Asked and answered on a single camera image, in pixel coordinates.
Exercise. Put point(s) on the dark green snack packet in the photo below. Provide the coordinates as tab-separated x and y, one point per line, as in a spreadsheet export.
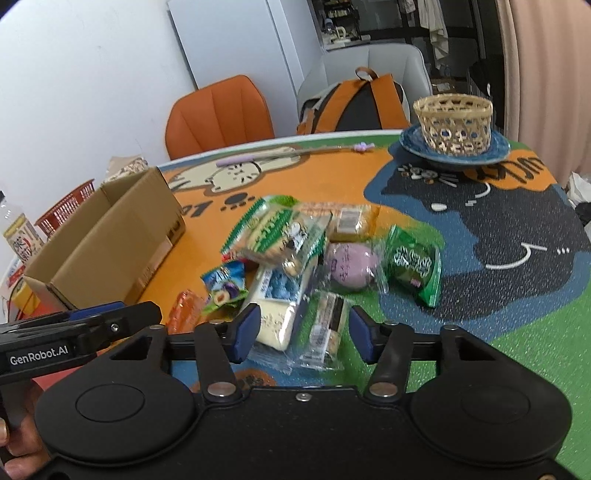
414	265

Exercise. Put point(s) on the red plastic basket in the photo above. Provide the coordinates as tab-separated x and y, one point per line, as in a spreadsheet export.
60	212

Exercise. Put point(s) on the clear sandwich cake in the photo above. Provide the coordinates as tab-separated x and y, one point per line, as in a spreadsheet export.
321	351

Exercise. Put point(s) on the purple bun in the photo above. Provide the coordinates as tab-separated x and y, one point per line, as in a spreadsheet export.
355	266

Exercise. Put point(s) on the beige barcode cake pack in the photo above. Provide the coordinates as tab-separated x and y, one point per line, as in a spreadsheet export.
349	222

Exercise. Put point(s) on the person's left hand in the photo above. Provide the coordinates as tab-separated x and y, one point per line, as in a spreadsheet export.
24	443

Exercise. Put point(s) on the orange black backpack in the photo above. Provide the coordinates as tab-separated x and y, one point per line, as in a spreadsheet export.
370	102

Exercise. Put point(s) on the grey chair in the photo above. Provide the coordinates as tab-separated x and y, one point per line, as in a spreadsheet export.
404	62

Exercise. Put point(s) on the white blueberry bread pack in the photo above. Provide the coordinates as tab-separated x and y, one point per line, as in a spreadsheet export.
278	296

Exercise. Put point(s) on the colourful cat table mat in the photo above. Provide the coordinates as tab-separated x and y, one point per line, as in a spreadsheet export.
516	260

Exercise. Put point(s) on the hanging white garment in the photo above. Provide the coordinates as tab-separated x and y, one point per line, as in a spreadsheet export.
432	18

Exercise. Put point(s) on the blue plum candy packet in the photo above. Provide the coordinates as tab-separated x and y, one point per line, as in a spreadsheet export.
225	286

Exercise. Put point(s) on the pink curtain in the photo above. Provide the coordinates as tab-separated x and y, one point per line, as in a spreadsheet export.
546	48

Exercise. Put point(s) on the woven bamboo basket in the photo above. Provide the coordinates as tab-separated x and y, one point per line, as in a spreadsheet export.
455	124

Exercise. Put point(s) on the green striped biscuit pack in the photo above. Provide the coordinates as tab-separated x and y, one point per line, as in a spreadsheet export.
278	232

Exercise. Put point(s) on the white refrigerator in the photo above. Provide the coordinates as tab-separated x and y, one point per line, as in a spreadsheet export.
274	43

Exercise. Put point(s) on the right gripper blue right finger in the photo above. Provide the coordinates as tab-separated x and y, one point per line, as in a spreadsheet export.
366	335

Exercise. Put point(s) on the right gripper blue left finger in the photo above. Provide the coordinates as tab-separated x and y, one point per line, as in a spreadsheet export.
242	333

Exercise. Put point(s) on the floral tissue pack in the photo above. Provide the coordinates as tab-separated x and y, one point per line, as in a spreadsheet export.
119	167

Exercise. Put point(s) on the jasmine tea plastic bottle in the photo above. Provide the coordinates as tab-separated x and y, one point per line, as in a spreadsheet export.
19	232

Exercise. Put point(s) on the orange jelly snack packet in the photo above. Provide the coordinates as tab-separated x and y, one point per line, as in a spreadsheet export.
186	313

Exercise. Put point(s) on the orange chair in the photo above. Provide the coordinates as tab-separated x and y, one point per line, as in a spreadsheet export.
226	113

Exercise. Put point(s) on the brown cardboard box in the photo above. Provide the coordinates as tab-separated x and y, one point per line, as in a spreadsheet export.
111	246

